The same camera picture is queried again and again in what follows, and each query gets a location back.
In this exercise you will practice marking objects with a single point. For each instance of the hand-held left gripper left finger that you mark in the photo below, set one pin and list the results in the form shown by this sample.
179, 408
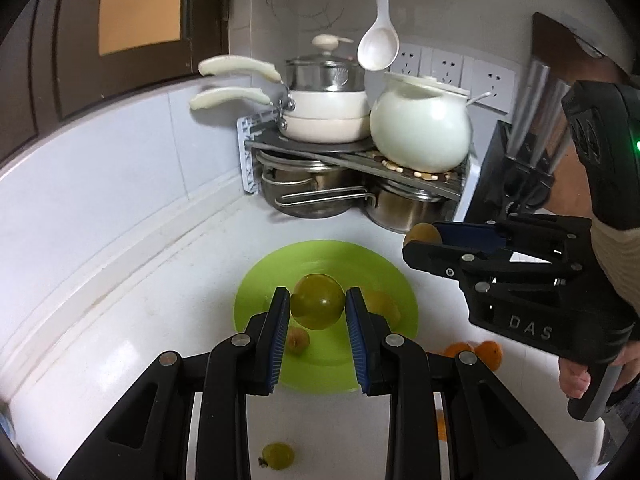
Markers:
280, 340

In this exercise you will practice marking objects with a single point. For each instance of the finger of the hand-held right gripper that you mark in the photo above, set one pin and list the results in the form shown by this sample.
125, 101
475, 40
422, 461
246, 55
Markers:
435, 260
465, 234

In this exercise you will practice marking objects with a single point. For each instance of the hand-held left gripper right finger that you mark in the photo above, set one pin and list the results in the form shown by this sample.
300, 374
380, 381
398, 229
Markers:
357, 340

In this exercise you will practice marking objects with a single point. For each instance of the large pale green fruit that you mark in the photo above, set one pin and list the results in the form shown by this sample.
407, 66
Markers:
317, 305

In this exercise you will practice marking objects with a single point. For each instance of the green plastic plate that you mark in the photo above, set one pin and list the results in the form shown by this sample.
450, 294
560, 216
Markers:
325, 260

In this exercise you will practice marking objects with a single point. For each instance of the green tomato with stem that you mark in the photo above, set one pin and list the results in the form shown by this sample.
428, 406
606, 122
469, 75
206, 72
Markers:
279, 455

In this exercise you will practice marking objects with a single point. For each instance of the person's right forearm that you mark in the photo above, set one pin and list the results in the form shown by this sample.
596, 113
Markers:
622, 260

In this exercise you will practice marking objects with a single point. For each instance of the person's right hand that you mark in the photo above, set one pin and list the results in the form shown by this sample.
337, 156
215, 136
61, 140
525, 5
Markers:
572, 380

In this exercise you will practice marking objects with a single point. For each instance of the small brown round fruit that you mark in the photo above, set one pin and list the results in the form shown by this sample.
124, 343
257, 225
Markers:
298, 342

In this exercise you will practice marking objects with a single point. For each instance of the small steel pot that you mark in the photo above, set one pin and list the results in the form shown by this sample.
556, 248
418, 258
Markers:
400, 210

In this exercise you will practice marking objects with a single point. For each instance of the black knife block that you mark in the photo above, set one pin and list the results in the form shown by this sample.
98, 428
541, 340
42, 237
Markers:
495, 175

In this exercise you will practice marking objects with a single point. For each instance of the wooden bead trivet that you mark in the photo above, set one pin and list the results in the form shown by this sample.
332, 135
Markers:
400, 167

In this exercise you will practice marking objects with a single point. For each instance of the white ceramic pot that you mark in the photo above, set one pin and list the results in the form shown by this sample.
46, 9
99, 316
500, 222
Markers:
420, 125

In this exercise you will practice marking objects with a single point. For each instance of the large steel pot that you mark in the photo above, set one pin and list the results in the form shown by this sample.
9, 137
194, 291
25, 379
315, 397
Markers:
300, 185

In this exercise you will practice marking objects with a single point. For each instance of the grey corner pot rack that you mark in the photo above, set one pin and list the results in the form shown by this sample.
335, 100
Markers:
310, 149

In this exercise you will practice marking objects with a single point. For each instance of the cream frying pan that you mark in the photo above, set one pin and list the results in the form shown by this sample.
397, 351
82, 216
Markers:
325, 130

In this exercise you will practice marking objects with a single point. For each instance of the cream saucepan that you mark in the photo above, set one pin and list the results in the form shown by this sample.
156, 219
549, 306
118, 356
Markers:
325, 104

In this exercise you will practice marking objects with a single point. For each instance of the white plastic ladle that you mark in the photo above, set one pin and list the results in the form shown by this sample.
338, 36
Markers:
377, 45

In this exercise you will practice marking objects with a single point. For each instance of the brown wooden board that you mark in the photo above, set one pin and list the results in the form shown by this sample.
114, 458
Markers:
560, 40

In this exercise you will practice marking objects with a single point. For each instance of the glass lid with cream knob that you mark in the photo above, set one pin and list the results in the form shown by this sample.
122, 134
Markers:
327, 41

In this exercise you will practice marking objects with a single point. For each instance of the white wall socket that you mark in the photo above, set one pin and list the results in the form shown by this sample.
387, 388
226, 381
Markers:
450, 67
492, 82
412, 62

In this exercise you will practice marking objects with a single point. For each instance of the brown wooden window frame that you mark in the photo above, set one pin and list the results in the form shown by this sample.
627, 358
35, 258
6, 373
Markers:
75, 35

